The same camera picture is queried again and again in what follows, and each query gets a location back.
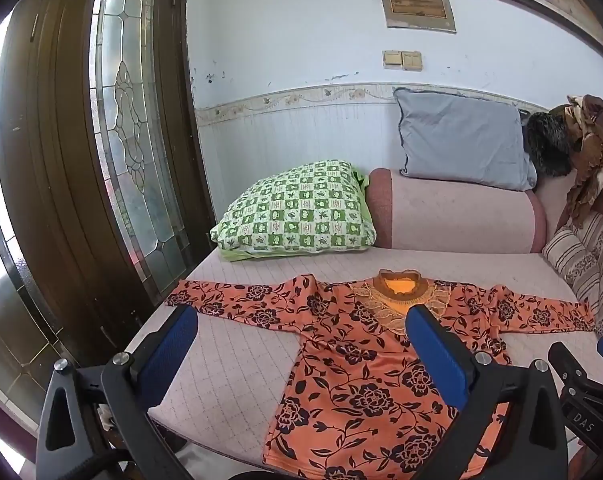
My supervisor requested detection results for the green checkered pillow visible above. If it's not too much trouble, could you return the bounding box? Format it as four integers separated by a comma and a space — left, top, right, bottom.
210, 160, 377, 262

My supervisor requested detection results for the pink bolster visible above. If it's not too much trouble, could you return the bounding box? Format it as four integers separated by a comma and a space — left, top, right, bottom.
365, 168, 548, 255

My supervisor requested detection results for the orange floral shirt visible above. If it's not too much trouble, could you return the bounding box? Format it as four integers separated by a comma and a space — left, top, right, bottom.
165, 269, 596, 480

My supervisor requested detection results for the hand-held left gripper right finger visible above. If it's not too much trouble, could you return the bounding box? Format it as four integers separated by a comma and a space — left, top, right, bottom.
406, 305, 569, 480

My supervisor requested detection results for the pink quilted mattress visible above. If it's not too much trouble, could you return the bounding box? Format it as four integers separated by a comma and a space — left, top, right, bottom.
124, 247, 603, 480

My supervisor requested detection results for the striped floral cushion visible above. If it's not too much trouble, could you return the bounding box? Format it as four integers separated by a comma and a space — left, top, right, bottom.
542, 210, 603, 341

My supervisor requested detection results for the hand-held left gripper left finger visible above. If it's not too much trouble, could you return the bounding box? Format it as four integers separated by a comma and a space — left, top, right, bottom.
35, 304, 199, 480

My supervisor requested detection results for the wall electrical panel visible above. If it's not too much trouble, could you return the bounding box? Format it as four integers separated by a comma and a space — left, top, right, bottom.
378, 0, 457, 34

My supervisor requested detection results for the grey pillow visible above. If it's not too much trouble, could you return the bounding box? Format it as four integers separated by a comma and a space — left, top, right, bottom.
394, 87, 538, 192

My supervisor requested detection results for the brown patterned scarf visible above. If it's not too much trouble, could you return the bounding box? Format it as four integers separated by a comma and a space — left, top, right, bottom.
556, 94, 603, 231

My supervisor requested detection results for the wooden door with leaded glass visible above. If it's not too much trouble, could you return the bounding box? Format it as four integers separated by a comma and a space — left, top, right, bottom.
0, 0, 217, 361

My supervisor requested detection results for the black fuzzy cloth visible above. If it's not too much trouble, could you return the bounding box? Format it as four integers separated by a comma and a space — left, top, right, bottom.
521, 111, 582, 178

